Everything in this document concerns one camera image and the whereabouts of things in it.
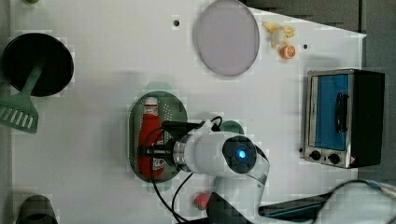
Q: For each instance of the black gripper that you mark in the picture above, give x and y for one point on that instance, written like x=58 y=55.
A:
x=172 y=132

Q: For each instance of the red ketchup bottle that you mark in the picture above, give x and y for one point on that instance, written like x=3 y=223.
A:
x=150 y=135

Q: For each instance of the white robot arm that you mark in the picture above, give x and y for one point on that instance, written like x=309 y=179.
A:
x=241 y=170

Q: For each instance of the green oval strainer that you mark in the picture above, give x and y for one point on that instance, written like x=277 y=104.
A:
x=170 y=108

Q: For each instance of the green mug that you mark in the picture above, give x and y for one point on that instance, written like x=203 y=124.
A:
x=231 y=126

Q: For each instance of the red strawberry toy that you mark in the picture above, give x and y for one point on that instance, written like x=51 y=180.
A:
x=201 y=200

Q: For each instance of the grey round plate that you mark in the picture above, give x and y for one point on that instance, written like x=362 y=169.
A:
x=228 y=37

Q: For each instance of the orange slice toy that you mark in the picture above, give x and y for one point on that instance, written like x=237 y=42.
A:
x=287 y=52

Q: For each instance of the yellow peeled banana toy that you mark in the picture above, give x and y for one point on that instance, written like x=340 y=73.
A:
x=279 y=35

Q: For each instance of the green slotted spatula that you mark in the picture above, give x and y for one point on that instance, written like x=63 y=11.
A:
x=18 y=111

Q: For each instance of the dark grey cup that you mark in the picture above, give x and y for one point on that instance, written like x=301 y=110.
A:
x=36 y=209

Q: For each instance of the black utensil holder cup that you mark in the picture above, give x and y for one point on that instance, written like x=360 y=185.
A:
x=21 y=54

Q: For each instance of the silver toaster oven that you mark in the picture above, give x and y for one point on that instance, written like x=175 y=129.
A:
x=344 y=111

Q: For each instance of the small green object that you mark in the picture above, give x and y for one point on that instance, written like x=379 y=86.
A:
x=31 y=1

